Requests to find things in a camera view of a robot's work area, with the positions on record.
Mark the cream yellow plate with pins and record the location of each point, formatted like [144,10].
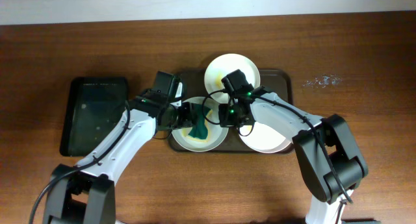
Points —
[225,64]

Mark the dark brown serving tray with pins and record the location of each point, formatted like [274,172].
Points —
[277,80]

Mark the pink plate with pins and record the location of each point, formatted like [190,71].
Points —
[263,138]

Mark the pale blue plate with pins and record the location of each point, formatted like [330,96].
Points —
[215,133]

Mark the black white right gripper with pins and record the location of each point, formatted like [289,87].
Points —
[225,121]

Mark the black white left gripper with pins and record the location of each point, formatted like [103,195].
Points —
[187,115]

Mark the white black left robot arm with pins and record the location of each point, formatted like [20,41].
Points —
[85,193]

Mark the green yellow sponge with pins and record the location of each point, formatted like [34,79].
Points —
[200,131]

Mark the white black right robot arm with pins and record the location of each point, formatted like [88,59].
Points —
[328,155]

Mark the black water tray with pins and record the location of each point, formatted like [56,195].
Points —
[95,106]

